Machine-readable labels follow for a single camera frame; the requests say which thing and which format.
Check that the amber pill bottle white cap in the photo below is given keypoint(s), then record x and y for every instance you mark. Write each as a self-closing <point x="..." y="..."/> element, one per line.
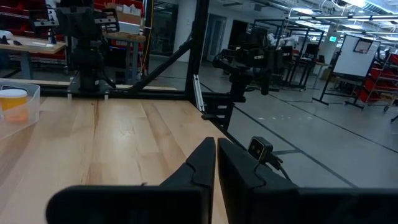
<point x="12" y="104"/>

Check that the white box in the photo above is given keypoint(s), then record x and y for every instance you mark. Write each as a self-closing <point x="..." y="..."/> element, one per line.
<point x="129" y="28"/>

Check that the clear plastic bin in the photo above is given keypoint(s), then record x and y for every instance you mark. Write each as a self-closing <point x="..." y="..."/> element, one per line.
<point x="32" y="105"/>

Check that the whiteboard on black stand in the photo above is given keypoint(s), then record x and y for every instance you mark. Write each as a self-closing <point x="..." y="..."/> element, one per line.
<point x="354" y="56"/>

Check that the silver aluminium bracket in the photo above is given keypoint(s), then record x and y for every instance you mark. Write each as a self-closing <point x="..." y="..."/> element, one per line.
<point x="199" y="93"/>

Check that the red storage bin cart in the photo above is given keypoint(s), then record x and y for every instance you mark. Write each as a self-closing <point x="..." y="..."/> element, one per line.
<point x="377" y="84"/>

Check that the black background rig frame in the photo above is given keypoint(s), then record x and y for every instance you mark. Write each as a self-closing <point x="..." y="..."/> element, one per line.
<point x="289" y="28"/>

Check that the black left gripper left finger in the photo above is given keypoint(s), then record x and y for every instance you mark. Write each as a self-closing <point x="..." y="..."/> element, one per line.
<point x="186" y="193"/>

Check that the brown cardboard box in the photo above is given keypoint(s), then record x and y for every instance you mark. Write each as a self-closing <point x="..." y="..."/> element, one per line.
<point x="127" y="14"/>

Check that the small wooden table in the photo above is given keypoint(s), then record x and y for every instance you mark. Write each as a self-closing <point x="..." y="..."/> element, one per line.
<point x="127" y="37"/>

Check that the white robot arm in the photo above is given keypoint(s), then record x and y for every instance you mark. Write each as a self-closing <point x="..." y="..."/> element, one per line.
<point x="281" y="40"/>

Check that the green exit sign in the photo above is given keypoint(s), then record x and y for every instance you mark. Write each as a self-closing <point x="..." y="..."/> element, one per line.
<point x="333" y="39"/>

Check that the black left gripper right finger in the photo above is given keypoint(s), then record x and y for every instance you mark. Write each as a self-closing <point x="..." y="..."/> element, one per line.
<point x="255" y="193"/>

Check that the small black table-level camera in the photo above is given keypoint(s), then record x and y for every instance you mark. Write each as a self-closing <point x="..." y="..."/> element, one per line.
<point x="258" y="149"/>

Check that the long wooden workbench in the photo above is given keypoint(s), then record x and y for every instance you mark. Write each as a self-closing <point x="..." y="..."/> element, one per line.
<point x="31" y="46"/>

